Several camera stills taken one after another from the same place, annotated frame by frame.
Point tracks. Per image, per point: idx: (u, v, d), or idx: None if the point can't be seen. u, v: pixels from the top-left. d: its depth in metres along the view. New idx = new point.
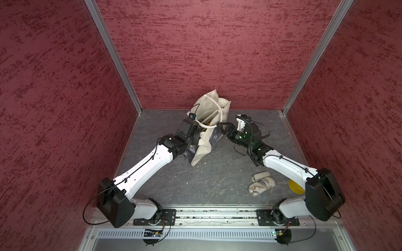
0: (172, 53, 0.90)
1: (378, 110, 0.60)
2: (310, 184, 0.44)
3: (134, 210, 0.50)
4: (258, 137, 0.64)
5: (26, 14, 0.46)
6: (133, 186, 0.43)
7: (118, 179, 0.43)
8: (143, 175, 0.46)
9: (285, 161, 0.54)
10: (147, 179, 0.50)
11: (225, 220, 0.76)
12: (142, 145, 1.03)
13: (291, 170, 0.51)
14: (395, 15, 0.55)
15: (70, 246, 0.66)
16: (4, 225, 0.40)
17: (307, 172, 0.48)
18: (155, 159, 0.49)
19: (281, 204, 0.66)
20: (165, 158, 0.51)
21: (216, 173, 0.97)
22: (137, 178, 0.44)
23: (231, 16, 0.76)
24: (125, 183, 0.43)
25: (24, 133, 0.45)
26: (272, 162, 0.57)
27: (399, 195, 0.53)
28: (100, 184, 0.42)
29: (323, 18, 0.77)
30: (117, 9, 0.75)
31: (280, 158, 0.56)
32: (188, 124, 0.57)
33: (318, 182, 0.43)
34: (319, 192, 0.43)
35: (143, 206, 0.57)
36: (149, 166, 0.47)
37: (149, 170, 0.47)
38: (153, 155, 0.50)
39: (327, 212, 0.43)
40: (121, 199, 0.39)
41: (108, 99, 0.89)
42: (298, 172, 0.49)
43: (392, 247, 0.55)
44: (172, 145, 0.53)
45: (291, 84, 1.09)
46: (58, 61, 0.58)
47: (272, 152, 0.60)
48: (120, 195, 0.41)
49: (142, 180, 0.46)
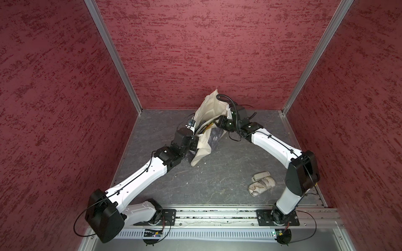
0: (172, 53, 0.90)
1: (378, 110, 0.60)
2: (292, 163, 0.47)
3: (124, 224, 0.49)
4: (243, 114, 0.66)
5: (26, 14, 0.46)
6: (125, 199, 0.43)
7: (110, 191, 0.43)
8: (136, 188, 0.46)
9: (273, 141, 0.56)
10: (142, 190, 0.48)
11: (225, 220, 0.76)
12: (142, 145, 1.03)
13: (277, 149, 0.53)
14: (395, 15, 0.55)
15: (70, 246, 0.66)
16: (4, 225, 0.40)
17: (292, 153, 0.50)
18: (148, 172, 0.49)
19: (278, 201, 0.65)
20: (159, 171, 0.51)
21: (216, 173, 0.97)
22: (130, 190, 0.44)
23: (231, 16, 0.76)
24: (117, 196, 0.42)
25: (24, 133, 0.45)
26: (260, 139, 0.59)
27: (399, 195, 0.53)
28: (92, 196, 0.41)
29: (323, 19, 0.77)
30: (117, 9, 0.75)
31: (268, 137, 0.58)
32: (181, 135, 0.56)
33: (301, 162, 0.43)
34: (300, 172, 0.46)
35: (137, 214, 0.55)
36: (143, 178, 0.47)
37: (143, 183, 0.48)
38: (147, 168, 0.50)
39: (302, 188, 0.47)
40: (111, 212, 0.39)
41: (108, 100, 0.87)
42: (283, 152, 0.52)
43: (391, 246, 0.55)
44: (167, 157, 0.54)
45: (291, 84, 1.09)
46: (58, 61, 0.58)
47: (261, 132, 0.61)
48: (111, 208, 0.40)
49: (135, 192, 0.46)
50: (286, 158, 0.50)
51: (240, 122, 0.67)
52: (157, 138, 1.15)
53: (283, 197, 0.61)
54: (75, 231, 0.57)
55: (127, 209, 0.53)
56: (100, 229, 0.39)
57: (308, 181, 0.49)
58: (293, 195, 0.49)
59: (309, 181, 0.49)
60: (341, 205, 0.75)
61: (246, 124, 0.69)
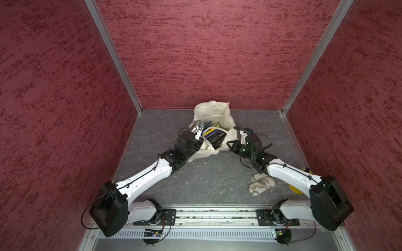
0: (172, 53, 0.90)
1: (378, 110, 0.60)
2: (314, 191, 0.44)
3: (126, 219, 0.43)
4: (259, 146, 0.66)
5: (26, 14, 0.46)
6: (134, 192, 0.45)
7: (121, 183, 0.46)
8: (144, 184, 0.48)
9: (289, 170, 0.55)
10: (148, 185, 0.50)
11: (225, 220, 0.76)
12: (142, 145, 1.02)
13: (296, 177, 0.51)
14: (395, 15, 0.55)
15: (70, 246, 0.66)
16: (4, 225, 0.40)
17: (311, 179, 0.48)
18: (156, 171, 0.52)
19: (281, 204, 0.67)
20: (165, 171, 0.54)
21: (216, 173, 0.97)
22: (138, 185, 0.47)
23: (231, 16, 0.76)
24: (127, 189, 0.45)
25: (24, 133, 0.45)
26: (276, 169, 0.58)
27: (399, 195, 0.53)
28: (101, 187, 0.43)
29: (323, 19, 0.77)
30: (117, 9, 0.75)
31: (284, 167, 0.57)
32: (183, 141, 0.58)
33: (323, 190, 0.48)
34: (324, 199, 0.43)
35: (138, 212, 0.55)
36: (150, 175, 0.50)
37: (150, 180, 0.50)
38: (155, 167, 0.54)
39: (335, 220, 0.42)
40: (121, 203, 0.41)
41: (108, 100, 0.89)
42: (302, 180, 0.49)
43: (392, 246, 0.55)
44: (172, 160, 0.58)
45: (291, 84, 1.09)
46: (58, 61, 0.58)
47: (277, 161, 0.61)
48: (121, 200, 0.41)
49: (142, 187, 0.48)
50: (306, 185, 0.47)
51: (255, 154, 0.67)
52: (157, 138, 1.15)
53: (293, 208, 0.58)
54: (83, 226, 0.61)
55: (130, 206, 0.53)
56: (105, 220, 0.41)
57: (339, 212, 0.43)
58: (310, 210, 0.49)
59: (339, 209, 0.44)
60: None
61: (261, 154, 0.69)
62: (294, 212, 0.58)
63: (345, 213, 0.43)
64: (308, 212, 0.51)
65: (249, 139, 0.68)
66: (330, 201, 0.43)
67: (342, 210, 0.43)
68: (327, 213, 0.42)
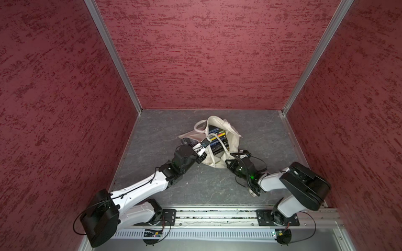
0: (172, 53, 0.90)
1: (378, 110, 0.60)
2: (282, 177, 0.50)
3: (114, 231, 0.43)
4: (253, 170, 0.73)
5: (26, 15, 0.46)
6: (127, 203, 0.45)
7: (115, 193, 0.46)
8: (138, 196, 0.48)
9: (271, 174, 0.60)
10: (142, 198, 0.51)
11: (225, 220, 0.76)
12: (142, 145, 1.03)
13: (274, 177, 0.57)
14: (395, 15, 0.55)
15: (70, 247, 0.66)
16: (4, 225, 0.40)
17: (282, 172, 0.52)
18: (152, 184, 0.53)
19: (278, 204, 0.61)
20: (161, 185, 0.54)
21: (216, 173, 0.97)
22: (133, 196, 0.47)
23: (231, 16, 0.76)
24: (121, 200, 0.45)
25: (24, 133, 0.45)
26: (266, 184, 0.64)
27: (399, 195, 0.53)
28: (97, 195, 0.43)
29: (323, 19, 0.77)
30: (117, 9, 0.75)
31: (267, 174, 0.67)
32: (180, 157, 0.57)
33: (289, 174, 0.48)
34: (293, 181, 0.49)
35: (133, 217, 0.54)
36: (146, 188, 0.51)
37: (145, 192, 0.50)
38: (151, 180, 0.54)
39: (314, 200, 0.45)
40: (112, 214, 0.41)
41: (108, 100, 0.89)
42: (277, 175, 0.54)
43: (391, 246, 0.55)
44: (169, 174, 0.58)
45: (291, 84, 1.09)
46: (57, 61, 0.58)
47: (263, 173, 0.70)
48: (112, 209, 0.42)
49: (135, 200, 0.48)
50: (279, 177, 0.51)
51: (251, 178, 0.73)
52: (157, 138, 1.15)
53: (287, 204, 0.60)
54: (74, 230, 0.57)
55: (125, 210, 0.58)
56: (95, 229, 0.41)
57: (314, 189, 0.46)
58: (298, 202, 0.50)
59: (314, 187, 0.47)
60: (341, 205, 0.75)
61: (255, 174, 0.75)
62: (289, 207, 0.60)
63: (321, 189, 0.47)
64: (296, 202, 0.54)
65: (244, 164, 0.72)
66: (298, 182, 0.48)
67: (317, 187, 0.47)
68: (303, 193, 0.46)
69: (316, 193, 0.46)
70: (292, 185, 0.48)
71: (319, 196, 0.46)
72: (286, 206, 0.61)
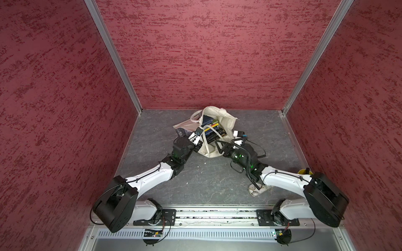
0: (171, 53, 0.90)
1: (378, 110, 0.60)
2: (309, 192, 0.44)
3: (131, 214, 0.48)
4: (255, 159, 0.65)
5: (26, 15, 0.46)
6: (142, 186, 0.48)
7: (130, 178, 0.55)
8: (150, 181, 0.51)
9: (282, 175, 0.55)
10: (154, 183, 0.54)
11: (225, 220, 0.76)
12: (142, 145, 1.03)
13: (290, 181, 0.51)
14: (395, 15, 0.55)
15: (70, 246, 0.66)
16: (4, 225, 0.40)
17: (302, 180, 0.49)
18: (160, 171, 0.57)
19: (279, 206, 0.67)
20: (168, 173, 0.59)
21: (216, 173, 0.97)
22: (146, 180, 0.50)
23: (231, 16, 0.76)
24: (136, 183, 0.48)
25: (24, 133, 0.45)
26: (270, 179, 0.58)
27: (399, 195, 0.53)
28: (113, 182, 0.45)
29: (323, 19, 0.77)
30: (117, 9, 0.75)
31: (276, 173, 0.57)
32: (178, 148, 0.61)
33: (315, 189, 0.44)
34: (319, 197, 0.44)
35: (141, 209, 0.55)
36: (156, 175, 0.54)
37: (155, 179, 0.53)
38: (159, 168, 0.58)
39: (335, 217, 0.42)
40: (132, 194, 0.43)
41: (108, 99, 0.89)
42: (294, 182, 0.50)
43: (392, 246, 0.55)
44: (173, 164, 0.63)
45: (291, 84, 1.09)
46: (58, 61, 0.58)
47: (268, 170, 0.61)
48: (131, 191, 0.44)
49: (148, 184, 0.51)
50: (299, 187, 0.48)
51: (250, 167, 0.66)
52: (157, 138, 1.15)
53: (294, 209, 0.57)
54: (80, 219, 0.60)
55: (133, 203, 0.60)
56: (113, 213, 0.42)
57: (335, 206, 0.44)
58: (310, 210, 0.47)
59: (334, 204, 0.44)
60: None
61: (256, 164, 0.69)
62: (293, 209, 0.58)
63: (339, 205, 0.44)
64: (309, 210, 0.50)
65: (246, 153, 0.63)
66: (323, 198, 0.44)
67: (335, 204, 0.44)
68: (325, 210, 0.43)
69: (337, 212, 0.43)
70: (317, 201, 0.43)
71: (338, 214, 0.43)
72: (293, 211, 0.58)
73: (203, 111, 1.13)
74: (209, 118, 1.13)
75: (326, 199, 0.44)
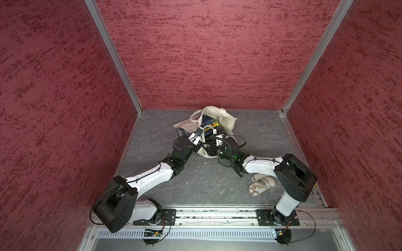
0: (171, 53, 0.90)
1: (378, 109, 0.60)
2: (278, 170, 0.49)
3: (131, 214, 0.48)
4: (237, 149, 0.70)
5: (26, 14, 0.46)
6: (142, 187, 0.48)
7: (130, 178, 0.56)
8: (150, 181, 0.51)
9: (259, 160, 0.61)
10: (154, 183, 0.54)
11: (225, 220, 0.76)
12: (142, 145, 1.03)
13: (264, 164, 0.57)
14: (395, 15, 0.55)
15: (70, 246, 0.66)
16: (4, 225, 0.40)
17: (275, 161, 0.54)
18: (159, 171, 0.56)
19: (276, 205, 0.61)
20: (168, 173, 0.58)
21: (216, 173, 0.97)
22: (146, 181, 0.50)
23: (231, 16, 0.76)
24: (136, 183, 0.48)
25: (24, 133, 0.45)
26: (252, 168, 0.64)
27: (399, 195, 0.53)
28: (113, 182, 0.45)
29: (323, 18, 0.77)
30: (117, 9, 0.75)
31: (255, 159, 0.63)
32: (179, 148, 0.61)
33: (284, 168, 0.49)
34: (288, 175, 0.48)
35: (141, 210, 0.56)
36: (156, 175, 0.54)
37: (155, 179, 0.53)
38: (159, 168, 0.58)
39: (304, 193, 0.46)
40: (132, 195, 0.43)
41: (108, 99, 0.89)
42: (268, 164, 0.55)
43: (391, 246, 0.55)
44: (173, 164, 0.63)
45: (291, 84, 1.09)
46: (58, 61, 0.58)
47: (248, 158, 0.67)
48: (130, 192, 0.44)
49: (148, 184, 0.51)
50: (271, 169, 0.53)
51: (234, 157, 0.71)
52: (157, 138, 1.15)
53: (283, 202, 0.60)
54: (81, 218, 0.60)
55: None
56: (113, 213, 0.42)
57: (304, 182, 0.48)
58: (293, 199, 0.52)
59: (304, 181, 0.48)
60: (341, 205, 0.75)
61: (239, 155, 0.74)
62: (285, 203, 0.60)
63: (309, 182, 0.48)
64: (291, 198, 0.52)
65: (228, 145, 0.69)
66: (292, 176, 0.48)
67: (305, 181, 0.48)
68: (293, 185, 0.47)
69: (305, 187, 0.47)
70: (286, 179, 0.48)
71: (306, 190, 0.47)
72: (284, 204, 0.61)
73: (203, 110, 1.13)
74: (209, 119, 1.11)
75: (294, 177, 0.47)
